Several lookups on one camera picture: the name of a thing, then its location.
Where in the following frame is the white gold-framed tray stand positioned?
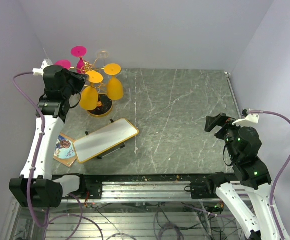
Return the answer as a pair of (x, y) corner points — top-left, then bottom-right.
(73, 118), (139, 164)

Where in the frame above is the illustrated picture book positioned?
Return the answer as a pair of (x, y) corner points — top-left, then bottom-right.
(53, 133), (77, 168)

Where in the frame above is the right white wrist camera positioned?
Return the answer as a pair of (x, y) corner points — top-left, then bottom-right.
(231, 109), (259, 127)

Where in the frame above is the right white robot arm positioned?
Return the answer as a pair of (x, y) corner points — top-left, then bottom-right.
(204, 110), (290, 240)

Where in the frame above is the gold wire glass rack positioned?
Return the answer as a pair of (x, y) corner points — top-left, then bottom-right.
(70, 56), (113, 118)

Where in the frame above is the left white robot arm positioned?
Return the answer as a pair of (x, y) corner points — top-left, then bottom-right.
(9, 64), (88, 208)

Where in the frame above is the clear wine glass rear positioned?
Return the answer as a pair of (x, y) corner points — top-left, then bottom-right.
(93, 49), (109, 70)

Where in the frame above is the magenta wine glass rear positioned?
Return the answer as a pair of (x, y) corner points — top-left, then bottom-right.
(70, 45), (87, 74)

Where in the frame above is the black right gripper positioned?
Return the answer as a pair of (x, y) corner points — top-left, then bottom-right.
(205, 112), (251, 162)

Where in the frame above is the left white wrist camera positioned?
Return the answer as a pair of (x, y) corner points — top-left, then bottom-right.
(32, 59), (53, 76)

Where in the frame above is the magenta wine glass front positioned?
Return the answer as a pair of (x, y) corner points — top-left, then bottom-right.
(54, 59), (71, 70)

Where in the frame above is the yellow wine glass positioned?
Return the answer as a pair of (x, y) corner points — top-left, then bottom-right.
(79, 70), (103, 111)
(104, 63), (123, 101)

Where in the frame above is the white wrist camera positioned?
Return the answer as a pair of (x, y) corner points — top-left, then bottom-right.
(32, 59), (53, 76)
(231, 109), (259, 127)

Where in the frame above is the magenta wine glass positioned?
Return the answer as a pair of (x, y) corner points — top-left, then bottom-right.
(54, 59), (71, 70)
(70, 45), (87, 74)

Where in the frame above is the yellow wine glass front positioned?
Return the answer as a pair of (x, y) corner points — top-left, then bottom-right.
(79, 70), (103, 111)

